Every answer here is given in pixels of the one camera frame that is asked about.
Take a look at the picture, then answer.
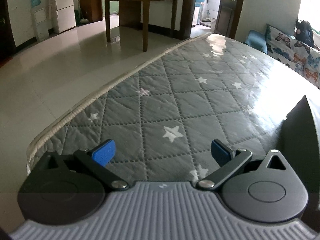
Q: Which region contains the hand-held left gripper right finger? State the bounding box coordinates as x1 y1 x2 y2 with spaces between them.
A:
196 139 290 190

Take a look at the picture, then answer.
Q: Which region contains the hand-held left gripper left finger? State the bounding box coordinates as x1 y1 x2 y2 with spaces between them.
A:
39 139 130 190

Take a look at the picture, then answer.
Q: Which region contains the grey quilted star table cover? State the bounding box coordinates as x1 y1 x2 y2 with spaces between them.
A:
26 32 320 183

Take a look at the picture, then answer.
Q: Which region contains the butterfly print cushion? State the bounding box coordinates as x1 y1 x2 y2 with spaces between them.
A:
265 24 314 64
302 46 320 89

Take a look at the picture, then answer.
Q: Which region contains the black bag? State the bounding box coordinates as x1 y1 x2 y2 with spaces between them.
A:
294 19 315 48

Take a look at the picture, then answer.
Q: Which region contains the butterfly pattern pillow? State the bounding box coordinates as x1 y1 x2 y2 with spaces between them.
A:
244 29 269 54

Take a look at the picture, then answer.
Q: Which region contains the window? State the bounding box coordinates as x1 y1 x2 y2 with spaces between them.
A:
297 0 320 34

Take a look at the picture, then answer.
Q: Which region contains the broom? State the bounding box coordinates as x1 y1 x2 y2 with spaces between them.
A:
79 0 88 23

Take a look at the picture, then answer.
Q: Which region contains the brown wooden door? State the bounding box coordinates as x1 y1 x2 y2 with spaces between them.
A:
215 0 247 39

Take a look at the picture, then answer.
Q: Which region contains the white blue drawer cabinet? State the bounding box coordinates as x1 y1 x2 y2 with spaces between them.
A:
194 0 205 27

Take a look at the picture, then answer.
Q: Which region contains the white water dispenser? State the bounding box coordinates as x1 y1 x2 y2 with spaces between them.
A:
30 0 49 40

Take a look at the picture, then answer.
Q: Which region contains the dark wooden cabinet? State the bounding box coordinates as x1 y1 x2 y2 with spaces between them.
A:
79 0 103 23

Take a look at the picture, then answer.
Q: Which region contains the white refrigerator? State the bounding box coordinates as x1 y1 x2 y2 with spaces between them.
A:
53 0 77 34

